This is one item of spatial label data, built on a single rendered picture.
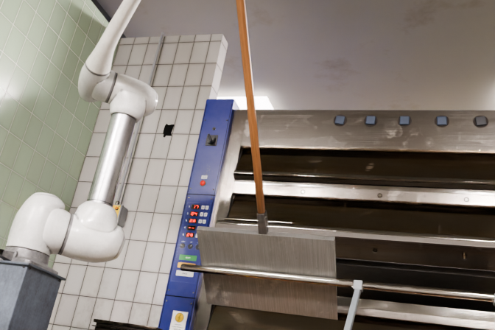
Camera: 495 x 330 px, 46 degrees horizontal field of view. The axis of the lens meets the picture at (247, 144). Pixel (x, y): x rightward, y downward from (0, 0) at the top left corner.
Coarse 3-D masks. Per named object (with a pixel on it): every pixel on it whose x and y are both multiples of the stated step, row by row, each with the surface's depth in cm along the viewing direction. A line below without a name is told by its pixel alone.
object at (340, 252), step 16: (224, 224) 265; (336, 240) 250; (352, 240) 247; (368, 240) 244; (384, 240) 242; (400, 240) 239; (416, 240) 237; (432, 240) 236; (448, 240) 234; (464, 240) 233; (336, 256) 262; (352, 256) 259; (368, 256) 256; (384, 256) 253; (400, 256) 250; (416, 256) 247; (432, 256) 244; (448, 256) 241; (480, 256) 235
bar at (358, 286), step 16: (208, 272) 233; (224, 272) 231; (240, 272) 229; (256, 272) 227; (272, 272) 226; (368, 288) 213; (384, 288) 211; (400, 288) 209; (416, 288) 207; (432, 288) 206; (352, 304) 203; (352, 320) 195
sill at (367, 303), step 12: (348, 300) 249; (360, 300) 248; (372, 300) 246; (408, 312) 240; (420, 312) 239; (432, 312) 237; (444, 312) 236; (456, 312) 235; (468, 312) 234; (480, 312) 232; (492, 312) 231
